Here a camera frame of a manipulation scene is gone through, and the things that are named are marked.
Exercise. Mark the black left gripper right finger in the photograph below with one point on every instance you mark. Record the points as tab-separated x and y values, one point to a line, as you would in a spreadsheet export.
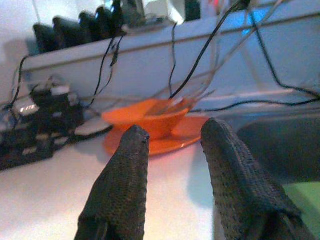
240	190

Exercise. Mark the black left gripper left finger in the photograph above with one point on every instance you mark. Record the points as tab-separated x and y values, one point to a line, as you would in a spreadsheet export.
117	190

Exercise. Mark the orange bowl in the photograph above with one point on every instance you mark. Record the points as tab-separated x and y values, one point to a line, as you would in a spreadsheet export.
160	126

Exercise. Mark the green plate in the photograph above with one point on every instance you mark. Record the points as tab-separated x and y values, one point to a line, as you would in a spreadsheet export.
310	197

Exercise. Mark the orange plate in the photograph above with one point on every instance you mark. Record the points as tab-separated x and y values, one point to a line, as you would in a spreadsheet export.
186	136

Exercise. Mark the black power strip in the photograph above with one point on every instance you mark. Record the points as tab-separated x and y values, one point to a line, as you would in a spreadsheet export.
37	140

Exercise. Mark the black charger box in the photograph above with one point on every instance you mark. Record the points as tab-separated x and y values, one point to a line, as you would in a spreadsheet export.
100	25
68	32
45	38

